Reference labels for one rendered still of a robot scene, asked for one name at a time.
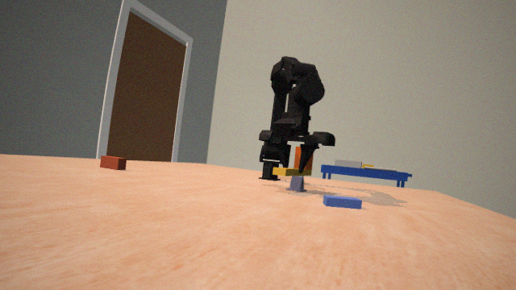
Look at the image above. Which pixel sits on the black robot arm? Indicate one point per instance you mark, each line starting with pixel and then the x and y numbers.
pixel 308 90

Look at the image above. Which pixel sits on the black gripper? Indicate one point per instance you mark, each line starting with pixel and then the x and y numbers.
pixel 311 141

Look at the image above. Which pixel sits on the blue rectangular bar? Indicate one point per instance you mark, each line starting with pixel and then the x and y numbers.
pixel 342 202

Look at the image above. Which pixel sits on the reddish-brown rectangular block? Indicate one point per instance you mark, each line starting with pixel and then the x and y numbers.
pixel 111 162

